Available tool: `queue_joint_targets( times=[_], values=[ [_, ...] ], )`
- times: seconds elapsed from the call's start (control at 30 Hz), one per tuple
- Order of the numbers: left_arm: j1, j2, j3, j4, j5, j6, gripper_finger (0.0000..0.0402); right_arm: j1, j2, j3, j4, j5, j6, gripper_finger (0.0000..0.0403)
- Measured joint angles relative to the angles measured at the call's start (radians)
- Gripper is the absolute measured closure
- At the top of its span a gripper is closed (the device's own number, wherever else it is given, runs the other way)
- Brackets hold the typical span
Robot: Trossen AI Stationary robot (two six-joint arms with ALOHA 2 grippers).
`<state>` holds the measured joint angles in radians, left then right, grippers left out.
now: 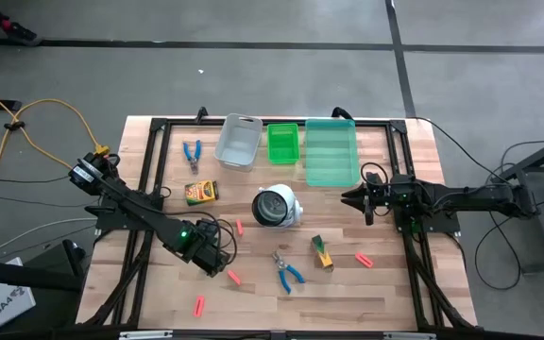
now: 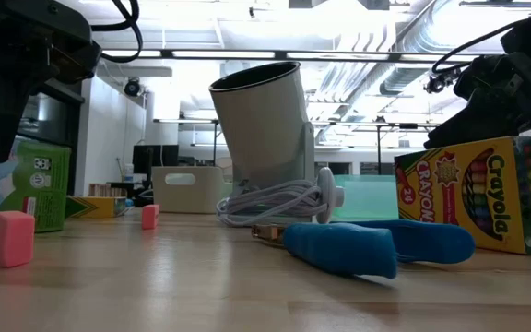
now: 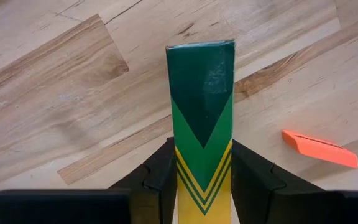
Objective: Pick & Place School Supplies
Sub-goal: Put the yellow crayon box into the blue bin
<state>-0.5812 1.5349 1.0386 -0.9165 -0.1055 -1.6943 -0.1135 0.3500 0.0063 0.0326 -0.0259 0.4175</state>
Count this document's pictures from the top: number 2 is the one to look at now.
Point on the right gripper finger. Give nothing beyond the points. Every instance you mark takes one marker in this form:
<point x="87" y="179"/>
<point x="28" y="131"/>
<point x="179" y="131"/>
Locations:
<point x="477" y="124"/>

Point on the yellow Crayola crayon box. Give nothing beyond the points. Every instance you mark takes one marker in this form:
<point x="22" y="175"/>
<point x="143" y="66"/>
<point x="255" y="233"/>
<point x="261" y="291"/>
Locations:
<point x="468" y="193"/>

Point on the orange-pink rectangular eraser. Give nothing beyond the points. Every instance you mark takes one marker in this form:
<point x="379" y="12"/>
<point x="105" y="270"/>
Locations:
<point x="13" y="239"/>
<point x="150" y="216"/>

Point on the green and yellow crayon box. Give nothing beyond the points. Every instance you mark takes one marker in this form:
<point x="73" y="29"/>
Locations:
<point x="99" y="207"/>

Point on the black ceiling spotlight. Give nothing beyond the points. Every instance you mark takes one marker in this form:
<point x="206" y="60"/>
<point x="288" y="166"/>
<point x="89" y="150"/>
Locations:
<point x="438" y="82"/>

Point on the black metal rack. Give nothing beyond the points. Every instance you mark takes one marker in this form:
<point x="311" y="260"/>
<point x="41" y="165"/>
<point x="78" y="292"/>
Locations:
<point x="379" y="138"/>

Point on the wooden crate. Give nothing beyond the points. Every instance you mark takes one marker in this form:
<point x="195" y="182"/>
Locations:
<point x="106" y="190"/>

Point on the teal translucent tray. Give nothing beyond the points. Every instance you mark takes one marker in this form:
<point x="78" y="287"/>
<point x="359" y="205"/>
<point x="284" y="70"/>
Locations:
<point x="367" y="198"/>

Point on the black beam with strip lights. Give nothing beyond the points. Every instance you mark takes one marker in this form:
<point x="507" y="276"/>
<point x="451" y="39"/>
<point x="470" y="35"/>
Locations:
<point x="166" y="54"/>

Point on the white bottle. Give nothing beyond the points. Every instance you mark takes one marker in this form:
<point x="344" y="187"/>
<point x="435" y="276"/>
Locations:
<point x="129" y="174"/>

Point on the black computer monitor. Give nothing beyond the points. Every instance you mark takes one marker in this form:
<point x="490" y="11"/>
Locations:
<point x="155" y="159"/>

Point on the grey plastic bin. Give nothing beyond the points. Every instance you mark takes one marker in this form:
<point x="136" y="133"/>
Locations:
<point x="201" y="198"/>

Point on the green plastic basket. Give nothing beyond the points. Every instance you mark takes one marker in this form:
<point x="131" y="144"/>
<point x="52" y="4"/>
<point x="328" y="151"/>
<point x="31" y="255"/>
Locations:
<point x="227" y="190"/>

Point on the round black ceiling camera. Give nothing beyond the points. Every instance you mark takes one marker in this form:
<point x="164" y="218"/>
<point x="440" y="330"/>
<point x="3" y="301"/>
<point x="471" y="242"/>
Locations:
<point x="132" y="87"/>

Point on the white security camera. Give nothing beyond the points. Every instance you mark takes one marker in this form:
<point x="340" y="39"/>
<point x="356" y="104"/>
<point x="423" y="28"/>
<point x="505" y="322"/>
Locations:
<point x="265" y="129"/>

